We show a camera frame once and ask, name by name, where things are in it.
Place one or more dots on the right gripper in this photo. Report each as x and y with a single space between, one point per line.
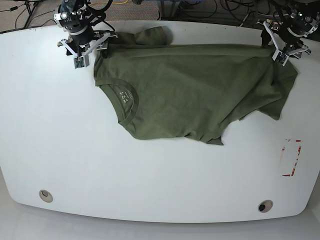
82 35

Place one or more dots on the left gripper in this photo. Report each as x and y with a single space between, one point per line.
290 35

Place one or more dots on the green t-shirt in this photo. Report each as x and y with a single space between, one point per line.
162 91

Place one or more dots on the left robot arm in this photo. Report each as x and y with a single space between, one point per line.
297 19

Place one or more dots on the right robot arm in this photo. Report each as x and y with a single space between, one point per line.
71 12

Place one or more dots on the black tripod stand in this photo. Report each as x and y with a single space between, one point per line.
30 6

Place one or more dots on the red tape rectangle marking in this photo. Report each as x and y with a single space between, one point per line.
289 157

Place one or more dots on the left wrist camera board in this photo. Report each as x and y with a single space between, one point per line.
280 57

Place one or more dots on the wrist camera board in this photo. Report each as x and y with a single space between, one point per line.
81 62
280 57

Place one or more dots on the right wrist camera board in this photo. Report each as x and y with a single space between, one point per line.
81 62

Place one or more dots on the left table cable grommet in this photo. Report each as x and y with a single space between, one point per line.
45 196

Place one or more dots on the table cable grommet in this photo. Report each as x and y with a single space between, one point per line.
45 196
265 206

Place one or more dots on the right table cable grommet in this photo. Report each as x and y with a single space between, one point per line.
265 206

